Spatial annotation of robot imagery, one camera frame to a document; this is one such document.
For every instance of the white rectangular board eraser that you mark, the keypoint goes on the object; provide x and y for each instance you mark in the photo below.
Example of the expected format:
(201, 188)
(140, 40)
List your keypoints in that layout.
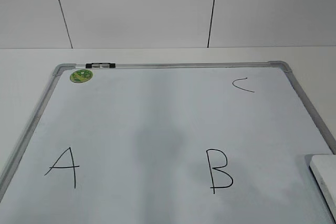
(324, 170)

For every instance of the black and silver marker pen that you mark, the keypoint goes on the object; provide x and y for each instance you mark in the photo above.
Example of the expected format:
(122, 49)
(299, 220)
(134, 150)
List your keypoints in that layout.
(103, 65)

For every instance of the green round magnet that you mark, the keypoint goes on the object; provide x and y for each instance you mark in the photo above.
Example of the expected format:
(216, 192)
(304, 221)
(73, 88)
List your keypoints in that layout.
(81, 76)

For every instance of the white whiteboard with grey frame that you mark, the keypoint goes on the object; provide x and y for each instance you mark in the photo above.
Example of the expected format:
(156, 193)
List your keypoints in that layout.
(180, 143)

